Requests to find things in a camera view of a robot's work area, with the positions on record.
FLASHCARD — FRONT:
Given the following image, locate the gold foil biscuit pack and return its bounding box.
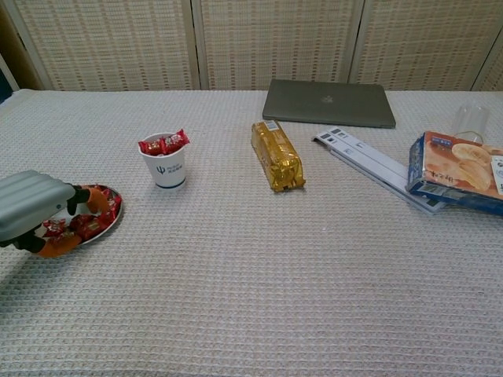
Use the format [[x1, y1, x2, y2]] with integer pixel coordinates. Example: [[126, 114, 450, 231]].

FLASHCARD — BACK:
[[251, 119, 307, 193]]

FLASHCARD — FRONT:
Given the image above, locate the brown wooden post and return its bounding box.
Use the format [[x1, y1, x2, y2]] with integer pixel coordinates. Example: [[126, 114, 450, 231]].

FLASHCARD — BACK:
[[0, 3, 42, 90]]

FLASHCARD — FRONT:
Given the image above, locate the left robot hand silver orange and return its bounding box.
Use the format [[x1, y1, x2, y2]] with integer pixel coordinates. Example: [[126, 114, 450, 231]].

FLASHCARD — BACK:
[[0, 170, 110, 259]]

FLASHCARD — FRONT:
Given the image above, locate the woven pale tablecloth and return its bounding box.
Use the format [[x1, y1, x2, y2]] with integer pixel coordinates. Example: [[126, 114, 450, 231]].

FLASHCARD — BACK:
[[0, 88, 503, 377]]

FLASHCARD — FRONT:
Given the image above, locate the round metal plate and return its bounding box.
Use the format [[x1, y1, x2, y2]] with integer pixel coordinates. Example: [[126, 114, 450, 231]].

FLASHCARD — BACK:
[[42, 183, 123, 247]]

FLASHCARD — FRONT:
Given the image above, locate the white paper cup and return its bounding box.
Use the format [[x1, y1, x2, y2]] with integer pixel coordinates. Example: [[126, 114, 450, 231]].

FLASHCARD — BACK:
[[139, 132, 186, 192]]

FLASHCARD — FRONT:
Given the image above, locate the long flat white box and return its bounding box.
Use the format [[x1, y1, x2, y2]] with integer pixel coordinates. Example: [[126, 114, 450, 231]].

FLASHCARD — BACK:
[[321, 127, 410, 185], [312, 132, 447, 215]]

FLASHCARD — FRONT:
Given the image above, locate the orange blue cracker box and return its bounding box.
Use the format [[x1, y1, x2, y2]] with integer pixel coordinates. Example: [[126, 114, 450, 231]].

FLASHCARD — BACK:
[[404, 130, 503, 217]]

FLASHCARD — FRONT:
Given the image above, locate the grey closed laptop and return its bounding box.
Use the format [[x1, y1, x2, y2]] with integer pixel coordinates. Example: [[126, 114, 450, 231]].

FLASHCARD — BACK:
[[262, 79, 397, 130]]

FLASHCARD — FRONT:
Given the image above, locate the woven bamboo screen panel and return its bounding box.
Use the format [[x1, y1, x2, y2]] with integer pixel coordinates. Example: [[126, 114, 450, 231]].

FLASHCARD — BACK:
[[11, 0, 201, 92], [192, 0, 365, 92], [349, 0, 503, 92], [471, 31, 503, 92]]

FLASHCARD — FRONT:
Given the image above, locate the red candy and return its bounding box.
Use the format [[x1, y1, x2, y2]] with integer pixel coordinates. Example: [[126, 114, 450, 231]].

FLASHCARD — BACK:
[[138, 137, 164, 157], [160, 129, 191, 153]]

